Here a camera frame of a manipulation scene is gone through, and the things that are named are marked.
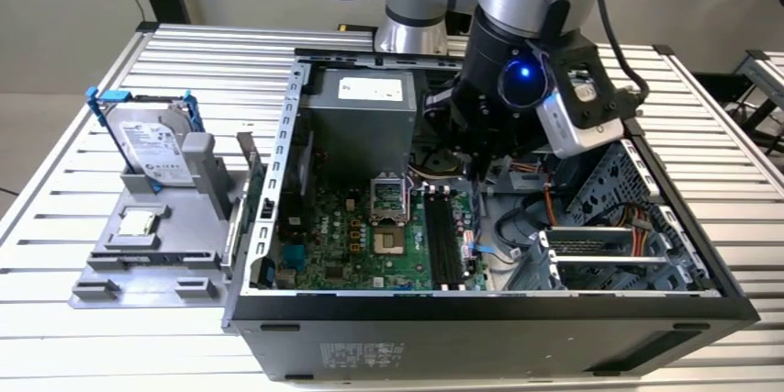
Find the graphics card with metal bracket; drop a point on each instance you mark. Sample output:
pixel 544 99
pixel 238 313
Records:
pixel 235 240

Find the grey parts rack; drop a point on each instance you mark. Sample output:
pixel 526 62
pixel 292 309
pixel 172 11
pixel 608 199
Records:
pixel 184 236

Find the CPU socket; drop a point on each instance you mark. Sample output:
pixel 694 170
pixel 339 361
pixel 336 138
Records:
pixel 390 240

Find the black camera bracket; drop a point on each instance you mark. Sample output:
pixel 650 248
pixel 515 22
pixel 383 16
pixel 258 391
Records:
pixel 588 57

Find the thin metal locking lever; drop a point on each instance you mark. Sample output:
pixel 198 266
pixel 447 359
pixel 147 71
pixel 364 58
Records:
pixel 407 201

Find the black open PC case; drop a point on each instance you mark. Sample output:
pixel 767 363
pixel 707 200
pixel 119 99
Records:
pixel 428 332

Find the black RAM slot bank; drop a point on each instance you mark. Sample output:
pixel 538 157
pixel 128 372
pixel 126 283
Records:
pixel 436 236

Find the grey metal disk bay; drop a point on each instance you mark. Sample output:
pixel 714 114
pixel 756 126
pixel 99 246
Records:
pixel 588 233

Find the hard disk in blue carrier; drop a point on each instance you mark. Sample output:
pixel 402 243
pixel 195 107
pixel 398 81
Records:
pixel 150 148

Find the metal slat side table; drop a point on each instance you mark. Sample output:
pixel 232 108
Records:
pixel 759 66

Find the grey power supply unit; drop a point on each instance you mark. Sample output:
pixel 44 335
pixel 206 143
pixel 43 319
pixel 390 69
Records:
pixel 362 144

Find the small black yellow block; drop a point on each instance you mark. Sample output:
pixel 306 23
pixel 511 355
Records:
pixel 343 26

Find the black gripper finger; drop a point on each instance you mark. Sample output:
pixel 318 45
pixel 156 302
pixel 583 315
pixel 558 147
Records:
pixel 496 164
pixel 442 112

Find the teal heat sink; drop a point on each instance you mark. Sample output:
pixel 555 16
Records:
pixel 294 258

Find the silver CPU chip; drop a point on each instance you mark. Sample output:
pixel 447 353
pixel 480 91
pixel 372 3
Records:
pixel 138 224

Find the green motherboard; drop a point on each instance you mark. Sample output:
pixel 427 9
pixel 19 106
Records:
pixel 331 245

